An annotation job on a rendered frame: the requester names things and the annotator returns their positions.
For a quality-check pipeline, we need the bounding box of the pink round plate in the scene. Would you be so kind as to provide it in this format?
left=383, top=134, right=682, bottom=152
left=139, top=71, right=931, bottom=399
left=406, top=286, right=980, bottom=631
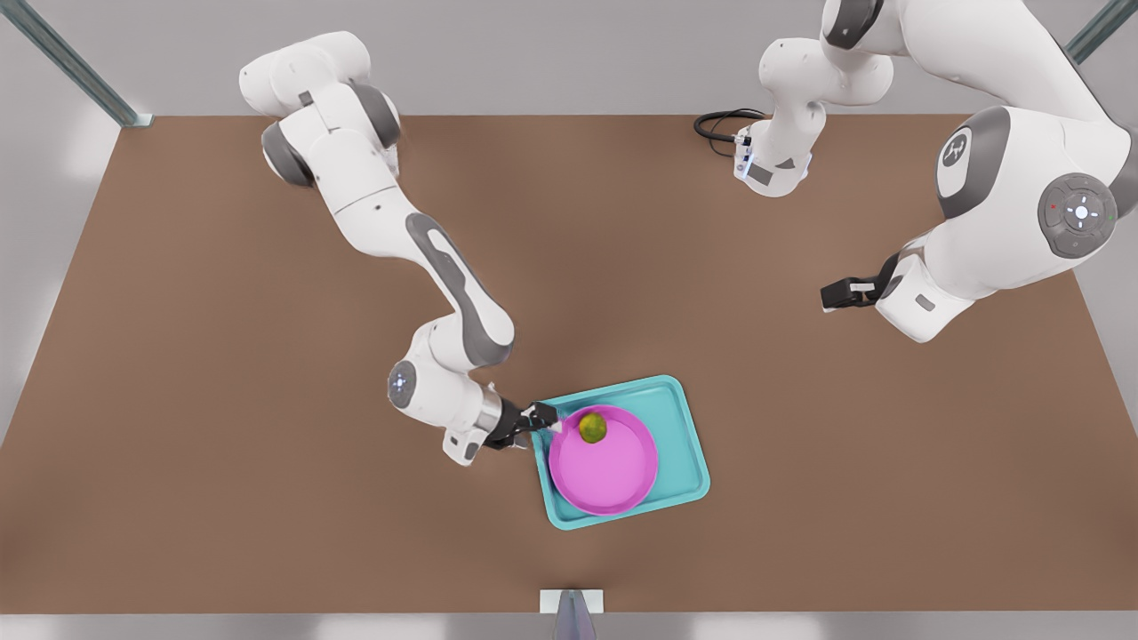
left=548, top=405, right=660, bottom=517

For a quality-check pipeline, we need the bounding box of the teal rectangular tray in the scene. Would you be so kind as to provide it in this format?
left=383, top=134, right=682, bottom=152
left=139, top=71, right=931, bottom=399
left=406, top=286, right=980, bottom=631
left=531, top=374, right=711, bottom=532

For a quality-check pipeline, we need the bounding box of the silver frame post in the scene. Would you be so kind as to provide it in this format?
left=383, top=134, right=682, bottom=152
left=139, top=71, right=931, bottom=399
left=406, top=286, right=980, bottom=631
left=0, top=0, right=154, bottom=127
left=540, top=588, right=605, bottom=640
left=1065, top=0, right=1138, bottom=65

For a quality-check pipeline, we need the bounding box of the black cable loop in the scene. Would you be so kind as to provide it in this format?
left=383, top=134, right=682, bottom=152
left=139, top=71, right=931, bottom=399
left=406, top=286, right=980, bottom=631
left=693, top=108, right=771, bottom=159

